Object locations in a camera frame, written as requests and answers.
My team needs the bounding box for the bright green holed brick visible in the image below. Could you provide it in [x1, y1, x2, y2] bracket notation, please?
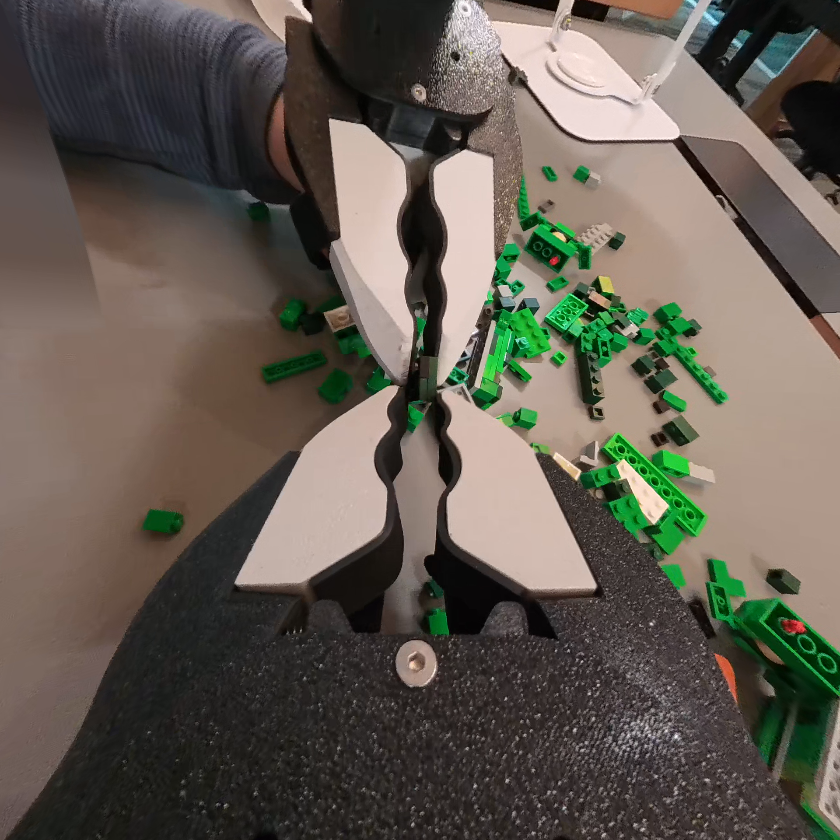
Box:
[545, 293, 590, 332]

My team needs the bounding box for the black office chair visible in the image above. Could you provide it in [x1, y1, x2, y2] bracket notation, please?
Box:
[781, 79, 840, 191]

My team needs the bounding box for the green strip assembly grey backing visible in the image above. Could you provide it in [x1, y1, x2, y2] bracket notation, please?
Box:
[459, 307, 521, 412]

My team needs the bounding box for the long bright green holed plate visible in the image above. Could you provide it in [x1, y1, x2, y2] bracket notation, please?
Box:
[600, 433, 708, 539]

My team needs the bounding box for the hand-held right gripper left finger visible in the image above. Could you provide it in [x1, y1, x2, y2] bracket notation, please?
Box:
[234, 385, 404, 634]

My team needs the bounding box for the pile of loose green bricks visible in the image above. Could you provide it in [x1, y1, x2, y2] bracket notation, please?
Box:
[141, 164, 802, 657]

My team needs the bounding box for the small green brick build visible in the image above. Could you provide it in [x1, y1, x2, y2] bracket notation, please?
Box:
[523, 222, 578, 270]

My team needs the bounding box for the green brick with grey brick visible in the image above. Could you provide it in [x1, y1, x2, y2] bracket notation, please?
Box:
[651, 449, 716, 487]

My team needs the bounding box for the grey desk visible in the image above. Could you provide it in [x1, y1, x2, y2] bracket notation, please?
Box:
[0, 0, 840, 840]

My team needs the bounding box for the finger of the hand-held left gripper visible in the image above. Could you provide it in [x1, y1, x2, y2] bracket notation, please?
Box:
[328, 118, 426, 385]
[427, 148, 497, 388]

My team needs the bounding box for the dark green brick assembly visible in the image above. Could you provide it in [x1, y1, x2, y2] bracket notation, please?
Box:
[410, 351, 441, 403]

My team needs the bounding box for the white book stand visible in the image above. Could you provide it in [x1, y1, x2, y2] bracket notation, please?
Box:
[489, 0, 713, 142]

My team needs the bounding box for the long green studded plate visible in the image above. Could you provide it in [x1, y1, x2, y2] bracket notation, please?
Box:
[666, 341, 731, 406]

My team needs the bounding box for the black flat pad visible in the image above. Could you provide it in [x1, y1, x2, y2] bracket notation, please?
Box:
[679, 134, 840, 316]

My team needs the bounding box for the bright green square plate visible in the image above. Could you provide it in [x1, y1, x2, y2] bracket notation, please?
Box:
[507, 308, 553, 360]

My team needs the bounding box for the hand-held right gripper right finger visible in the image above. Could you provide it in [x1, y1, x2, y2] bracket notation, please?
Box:
[427, 390, 601, 634]

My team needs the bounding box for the long dark green brick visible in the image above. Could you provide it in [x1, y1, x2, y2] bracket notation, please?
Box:
[573, 333, 606, 405]

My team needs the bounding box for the person's left hand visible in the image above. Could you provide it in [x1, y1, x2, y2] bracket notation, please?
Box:
[269, 92, 340, 271]

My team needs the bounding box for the white paper sheet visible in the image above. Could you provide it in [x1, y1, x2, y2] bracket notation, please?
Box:
[249, 0, 312, 24]

